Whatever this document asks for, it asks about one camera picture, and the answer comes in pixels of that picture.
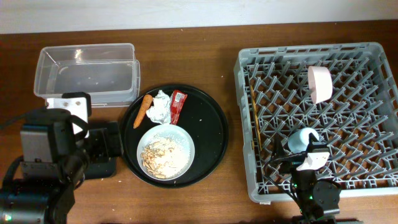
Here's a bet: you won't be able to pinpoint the black rectangular tray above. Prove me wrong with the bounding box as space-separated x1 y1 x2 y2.
85 120 117 180

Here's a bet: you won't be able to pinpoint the wooden chopstick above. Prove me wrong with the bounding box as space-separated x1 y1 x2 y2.
249 85 262 151

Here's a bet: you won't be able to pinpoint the orange carrot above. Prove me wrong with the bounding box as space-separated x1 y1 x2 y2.
133 95 153 129

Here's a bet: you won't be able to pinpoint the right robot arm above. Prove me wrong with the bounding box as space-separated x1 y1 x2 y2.
270 134 341 224

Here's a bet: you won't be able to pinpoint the rice and food scraps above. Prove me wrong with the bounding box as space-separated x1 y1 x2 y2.
139 137 192 180

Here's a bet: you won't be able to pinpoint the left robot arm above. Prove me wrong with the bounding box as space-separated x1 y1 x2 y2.
1 109 123 223

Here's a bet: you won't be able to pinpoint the red snack wrapper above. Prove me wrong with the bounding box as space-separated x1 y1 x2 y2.
170 90 188 125

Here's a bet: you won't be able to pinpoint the grey plate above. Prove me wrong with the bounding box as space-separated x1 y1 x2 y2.
136 124 195 182

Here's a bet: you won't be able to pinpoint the clear plastic bin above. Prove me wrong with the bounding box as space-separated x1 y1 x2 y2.
34 43 141 108

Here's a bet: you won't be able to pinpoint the grey dishwasher rack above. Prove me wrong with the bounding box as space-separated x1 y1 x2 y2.
234 42 397 204

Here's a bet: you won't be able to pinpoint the white tissue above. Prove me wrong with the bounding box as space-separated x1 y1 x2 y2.
146 90 171 124

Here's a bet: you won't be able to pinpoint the blue cup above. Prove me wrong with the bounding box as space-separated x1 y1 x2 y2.
288 128 319 154

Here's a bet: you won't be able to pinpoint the pink bowl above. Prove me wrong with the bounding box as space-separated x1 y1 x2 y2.
307 66 333 104

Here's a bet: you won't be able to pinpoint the round black tray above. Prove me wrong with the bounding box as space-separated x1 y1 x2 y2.
119 84 229 189

